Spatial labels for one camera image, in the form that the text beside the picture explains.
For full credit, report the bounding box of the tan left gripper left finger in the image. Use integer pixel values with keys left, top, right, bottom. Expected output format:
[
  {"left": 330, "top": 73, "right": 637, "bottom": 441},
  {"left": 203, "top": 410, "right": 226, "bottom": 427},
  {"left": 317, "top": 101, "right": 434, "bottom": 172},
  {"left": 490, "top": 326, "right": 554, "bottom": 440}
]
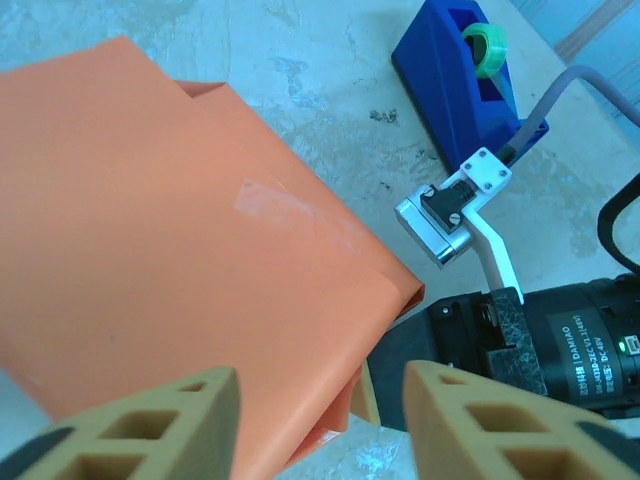
[{"left": 0, "top": 365, "right": 242, "bottom": 480}]

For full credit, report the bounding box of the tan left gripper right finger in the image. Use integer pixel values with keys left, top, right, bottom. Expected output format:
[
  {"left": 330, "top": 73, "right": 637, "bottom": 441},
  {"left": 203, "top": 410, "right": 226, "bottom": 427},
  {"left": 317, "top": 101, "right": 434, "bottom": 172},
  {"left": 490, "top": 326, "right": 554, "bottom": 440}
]
[{"left": 403, "top": 360, "right": 640, "bottom": 480}]

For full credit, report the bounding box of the clear tape strip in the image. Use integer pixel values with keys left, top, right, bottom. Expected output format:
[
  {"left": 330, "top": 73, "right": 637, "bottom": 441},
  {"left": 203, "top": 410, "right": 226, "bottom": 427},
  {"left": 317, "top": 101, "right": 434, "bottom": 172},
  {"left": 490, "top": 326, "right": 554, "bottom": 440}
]
[{"left": 233, "top": 177, "right": 367, "bottom": 256}]

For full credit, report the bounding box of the blue tape dispenser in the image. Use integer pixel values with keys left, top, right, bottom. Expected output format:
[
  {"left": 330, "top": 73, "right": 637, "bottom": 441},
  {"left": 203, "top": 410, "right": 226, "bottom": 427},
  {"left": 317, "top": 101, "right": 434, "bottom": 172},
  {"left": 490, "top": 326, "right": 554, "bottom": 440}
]
[{"left": 390, "top": 0, "right": 550, "bottom": 169}]

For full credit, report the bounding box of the green tape roll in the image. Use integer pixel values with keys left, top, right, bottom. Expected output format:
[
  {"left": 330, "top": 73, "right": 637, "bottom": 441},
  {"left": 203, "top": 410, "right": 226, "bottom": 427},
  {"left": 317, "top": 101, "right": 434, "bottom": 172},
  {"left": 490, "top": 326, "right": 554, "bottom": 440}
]
[{"left": 460, "top": 22, "right": 509, "bottom": 81}]

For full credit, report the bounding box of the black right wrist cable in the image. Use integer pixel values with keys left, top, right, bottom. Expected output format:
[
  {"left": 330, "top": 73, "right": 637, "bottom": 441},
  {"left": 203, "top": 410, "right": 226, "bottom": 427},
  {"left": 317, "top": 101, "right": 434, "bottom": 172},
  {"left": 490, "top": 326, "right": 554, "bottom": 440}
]
[{"left": 597, "top": 172, "right": 640, "bottom": 277}]

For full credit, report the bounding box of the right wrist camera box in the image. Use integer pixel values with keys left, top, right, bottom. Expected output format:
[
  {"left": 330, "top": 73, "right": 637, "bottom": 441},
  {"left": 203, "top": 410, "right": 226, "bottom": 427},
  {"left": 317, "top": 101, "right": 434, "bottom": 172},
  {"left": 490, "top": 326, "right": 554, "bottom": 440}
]
[{"left": 393, "top": 183, "right": 474, "bottom": 271}]

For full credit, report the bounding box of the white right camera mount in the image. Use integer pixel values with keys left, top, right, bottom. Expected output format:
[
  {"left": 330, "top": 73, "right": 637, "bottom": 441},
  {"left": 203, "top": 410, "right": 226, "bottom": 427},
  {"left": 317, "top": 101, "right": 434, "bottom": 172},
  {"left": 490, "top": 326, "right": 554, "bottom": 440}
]
[{"left": 442, "top": 147, "right": 525, "bottom": 305}]

